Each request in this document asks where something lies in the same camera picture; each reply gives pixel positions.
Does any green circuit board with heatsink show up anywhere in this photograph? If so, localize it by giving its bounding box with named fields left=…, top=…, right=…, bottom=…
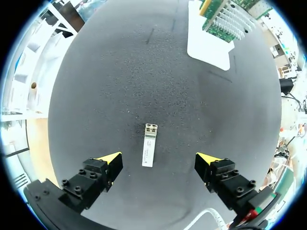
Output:
left=198, top=0, right=256, bottom=44

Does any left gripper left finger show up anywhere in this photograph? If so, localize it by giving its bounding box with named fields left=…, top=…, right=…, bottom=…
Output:
left=58, top=151, right=124, bottom=214

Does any silver optical module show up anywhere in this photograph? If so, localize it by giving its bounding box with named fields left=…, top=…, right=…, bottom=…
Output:
left=142, top=123, right=158, bottom=168

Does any white cable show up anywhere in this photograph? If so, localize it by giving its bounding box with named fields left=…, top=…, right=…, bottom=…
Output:
left=184, top=208, right=228, bottom=230

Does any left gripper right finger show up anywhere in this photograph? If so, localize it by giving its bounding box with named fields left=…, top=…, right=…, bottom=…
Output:
left=194, top=152, right=260, bottom=212

